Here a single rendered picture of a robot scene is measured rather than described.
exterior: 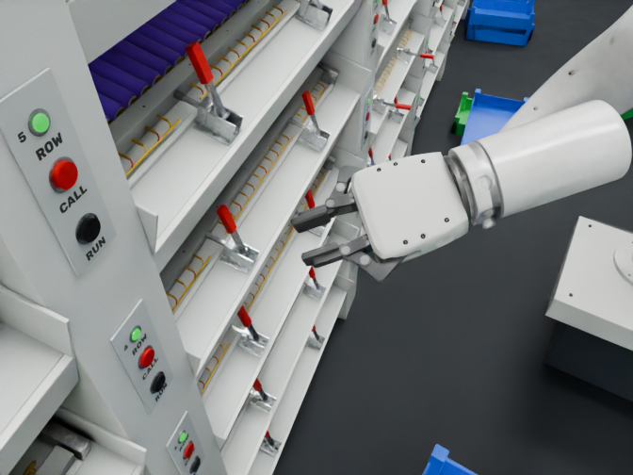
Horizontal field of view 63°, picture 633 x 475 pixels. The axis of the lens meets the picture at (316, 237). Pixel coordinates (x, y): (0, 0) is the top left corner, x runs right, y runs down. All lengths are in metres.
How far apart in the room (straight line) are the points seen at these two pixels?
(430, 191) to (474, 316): 1.04
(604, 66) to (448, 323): 1.01
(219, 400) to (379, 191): 0.39
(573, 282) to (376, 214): 0.78
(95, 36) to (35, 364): 0.21
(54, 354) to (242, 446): 0.60
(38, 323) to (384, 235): 0.31
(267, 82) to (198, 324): 0.28
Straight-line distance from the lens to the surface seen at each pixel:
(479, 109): 2.18
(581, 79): 0.65
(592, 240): 1.38
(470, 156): 0.53
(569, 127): 0.56
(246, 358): 0.80
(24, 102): 0.30
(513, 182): 0.53
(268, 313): 0.84
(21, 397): 0.38
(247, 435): 0.96
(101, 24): 0.35
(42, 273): 0.34
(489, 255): 1.71
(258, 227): 0.69
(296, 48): 0.67
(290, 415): 1.18
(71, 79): 0.32
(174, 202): 0.46
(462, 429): 1.36
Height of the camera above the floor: 1.21
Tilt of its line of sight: 46 degrees down
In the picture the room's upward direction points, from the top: straight up
